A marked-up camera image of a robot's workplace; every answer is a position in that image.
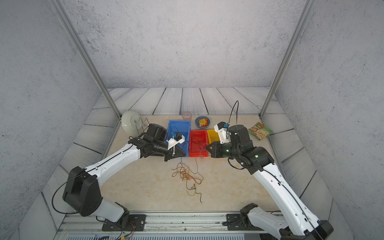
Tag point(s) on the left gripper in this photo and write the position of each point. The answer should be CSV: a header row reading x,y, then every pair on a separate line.
x,y
173,153

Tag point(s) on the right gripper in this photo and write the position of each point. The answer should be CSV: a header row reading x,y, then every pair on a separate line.
x,y
216,152

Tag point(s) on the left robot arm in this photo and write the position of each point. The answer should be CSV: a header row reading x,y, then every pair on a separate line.
x,y
82,189

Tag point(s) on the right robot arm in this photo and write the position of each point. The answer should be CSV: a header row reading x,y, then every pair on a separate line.
x,y
297,221

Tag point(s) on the yellow storage bin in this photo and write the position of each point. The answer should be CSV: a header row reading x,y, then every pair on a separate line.
x,y
213,136

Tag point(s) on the red storage bin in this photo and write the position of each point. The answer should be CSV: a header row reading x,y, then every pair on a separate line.
x,y
197,144

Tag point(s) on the blue storage bin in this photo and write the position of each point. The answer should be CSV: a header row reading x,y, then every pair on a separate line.
x,y
184,127

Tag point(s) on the red yellow snack packet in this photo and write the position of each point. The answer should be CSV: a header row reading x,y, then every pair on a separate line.
x,y
203,122

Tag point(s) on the blue bowl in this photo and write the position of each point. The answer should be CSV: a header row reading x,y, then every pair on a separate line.
x,y
196,121

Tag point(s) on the pink plastic cup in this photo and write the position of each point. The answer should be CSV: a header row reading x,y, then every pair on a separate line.
x,y
187,116

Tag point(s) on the green food packet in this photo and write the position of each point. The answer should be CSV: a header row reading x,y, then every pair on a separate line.
x,y
259,131

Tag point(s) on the white plate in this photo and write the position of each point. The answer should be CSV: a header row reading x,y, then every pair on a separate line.
x,y
131,123

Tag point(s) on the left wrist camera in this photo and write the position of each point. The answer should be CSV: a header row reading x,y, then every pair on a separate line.
x,y
176,138

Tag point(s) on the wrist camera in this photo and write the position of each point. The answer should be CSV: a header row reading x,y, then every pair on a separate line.
x,y
222,130
176,138

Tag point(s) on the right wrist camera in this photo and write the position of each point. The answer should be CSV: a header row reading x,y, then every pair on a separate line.
x,y
222,130

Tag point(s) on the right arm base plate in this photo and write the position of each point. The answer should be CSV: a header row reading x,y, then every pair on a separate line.
x,y
238,222

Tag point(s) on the aluminium front rail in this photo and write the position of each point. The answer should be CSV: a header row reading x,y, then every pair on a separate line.
x,y
160,225

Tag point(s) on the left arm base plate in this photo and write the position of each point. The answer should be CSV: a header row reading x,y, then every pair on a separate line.
x,y
127,223

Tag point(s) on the left aluminium frame post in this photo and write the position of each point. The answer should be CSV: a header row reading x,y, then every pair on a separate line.
x,y
70,30

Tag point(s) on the aluminium frame post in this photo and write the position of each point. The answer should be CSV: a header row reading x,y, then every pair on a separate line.
x,y
70,30
305,15

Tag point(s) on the right aluminium frame post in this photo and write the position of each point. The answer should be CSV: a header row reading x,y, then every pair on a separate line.
x,y
305,15

